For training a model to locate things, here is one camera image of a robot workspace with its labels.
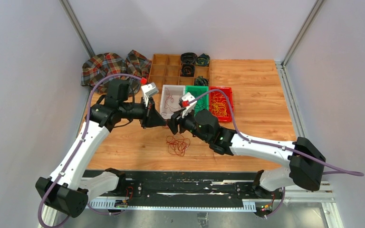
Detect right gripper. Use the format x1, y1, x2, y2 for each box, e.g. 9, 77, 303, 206
165, 106, 210, 143

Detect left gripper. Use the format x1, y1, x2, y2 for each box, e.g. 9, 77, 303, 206
120, 95, 167, 129

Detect yellow wires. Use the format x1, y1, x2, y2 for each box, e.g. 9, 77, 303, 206
211, 91, 231, 118

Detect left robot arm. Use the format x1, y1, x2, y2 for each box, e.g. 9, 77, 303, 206
36, 79, 166, 218

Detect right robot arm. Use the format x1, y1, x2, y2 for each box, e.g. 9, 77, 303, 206
166, 110, 326, 198

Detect white plastic bin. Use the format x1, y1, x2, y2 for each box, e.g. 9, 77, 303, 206
159, 85, 185, 119

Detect green plastic bin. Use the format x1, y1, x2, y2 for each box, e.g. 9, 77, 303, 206
185, 85, 209, 115

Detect red plastic bin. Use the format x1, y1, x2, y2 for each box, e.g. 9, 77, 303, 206
209, 86, 234, 123

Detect rolled green patterned tie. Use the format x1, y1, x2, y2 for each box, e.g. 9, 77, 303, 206
194, 76, 209, 86

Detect wooden compartment tray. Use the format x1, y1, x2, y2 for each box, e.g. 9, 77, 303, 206
148, 54, 211, 91

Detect rolled orange spotted tie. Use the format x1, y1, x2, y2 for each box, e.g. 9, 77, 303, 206
180, 63, 195, 77

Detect rolled dark tie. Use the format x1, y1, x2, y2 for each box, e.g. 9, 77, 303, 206
180, 52, 197, 65

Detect rolled teal yellow tie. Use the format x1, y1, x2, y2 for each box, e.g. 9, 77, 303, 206
195, 53, 211, 67

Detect plaid cloth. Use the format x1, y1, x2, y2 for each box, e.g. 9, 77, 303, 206
80, 50, 152, 89

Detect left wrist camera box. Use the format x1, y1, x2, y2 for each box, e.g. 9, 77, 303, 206
141, 82, 159, 107

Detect purple wires in green bin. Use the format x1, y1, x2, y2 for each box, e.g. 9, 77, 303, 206
195, 91, 208, 112

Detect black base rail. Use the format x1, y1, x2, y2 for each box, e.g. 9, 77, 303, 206
101, 171, 283, 210

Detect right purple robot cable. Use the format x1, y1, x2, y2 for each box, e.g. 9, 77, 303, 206
187, 89, 365, 177

